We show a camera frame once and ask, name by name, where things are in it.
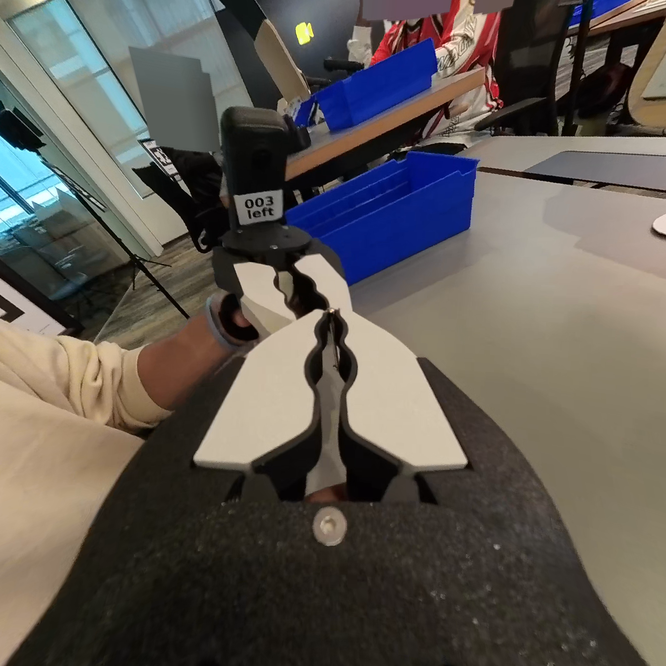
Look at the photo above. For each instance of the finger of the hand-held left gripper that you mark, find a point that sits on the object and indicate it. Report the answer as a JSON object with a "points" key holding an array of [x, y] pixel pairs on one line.
{"points": [[260, 296], [328, 283]]}

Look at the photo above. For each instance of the person's left forearm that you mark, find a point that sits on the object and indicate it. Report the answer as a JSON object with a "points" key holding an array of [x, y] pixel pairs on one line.
{"points": [[78, 374]]}

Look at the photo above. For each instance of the cardboard box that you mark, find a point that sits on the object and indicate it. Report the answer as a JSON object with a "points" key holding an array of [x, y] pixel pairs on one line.
{"points": [[278, 62]]}

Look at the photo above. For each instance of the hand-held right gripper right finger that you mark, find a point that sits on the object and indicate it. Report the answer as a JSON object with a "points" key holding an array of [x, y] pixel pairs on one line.
{"points": [[400, 406]]}

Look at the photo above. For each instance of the thin metal nail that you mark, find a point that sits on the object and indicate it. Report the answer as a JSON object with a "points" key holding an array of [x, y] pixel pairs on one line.
{"points": [[333, 312]]}

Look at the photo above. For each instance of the wooden desk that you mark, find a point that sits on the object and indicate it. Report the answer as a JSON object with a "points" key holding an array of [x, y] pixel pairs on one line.
{"points": [[395, 109]]}

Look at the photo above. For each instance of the white round disc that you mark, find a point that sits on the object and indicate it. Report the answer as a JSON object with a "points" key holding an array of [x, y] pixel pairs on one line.
{"points": [[659, 225]]}

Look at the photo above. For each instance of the person's torso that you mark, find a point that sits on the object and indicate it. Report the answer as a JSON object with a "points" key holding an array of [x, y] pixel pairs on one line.
{"points": [[47, 494]]}

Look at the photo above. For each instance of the small blue bin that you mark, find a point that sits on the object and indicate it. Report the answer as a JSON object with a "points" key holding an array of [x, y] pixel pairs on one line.
{"points": [[304, 114]]}

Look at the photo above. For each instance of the yellow sticker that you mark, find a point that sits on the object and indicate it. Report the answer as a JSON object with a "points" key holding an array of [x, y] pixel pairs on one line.
{"points": [[304, 33]]}

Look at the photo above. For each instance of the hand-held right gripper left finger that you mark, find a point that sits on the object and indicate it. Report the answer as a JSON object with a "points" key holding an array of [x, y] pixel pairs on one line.
{"points": [[260, 406]]}

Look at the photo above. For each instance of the person's left hand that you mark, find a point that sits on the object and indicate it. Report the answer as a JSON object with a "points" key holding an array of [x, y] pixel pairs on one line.
{"points": [[200, 354]]}

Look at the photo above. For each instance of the black light stand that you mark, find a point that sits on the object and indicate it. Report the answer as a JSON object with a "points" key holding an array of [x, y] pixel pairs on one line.
{"points": [[130, 244]]}

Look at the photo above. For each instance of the dark grey mat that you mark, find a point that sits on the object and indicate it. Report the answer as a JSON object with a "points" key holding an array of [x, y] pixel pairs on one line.
{"points": [[598, 167]]}

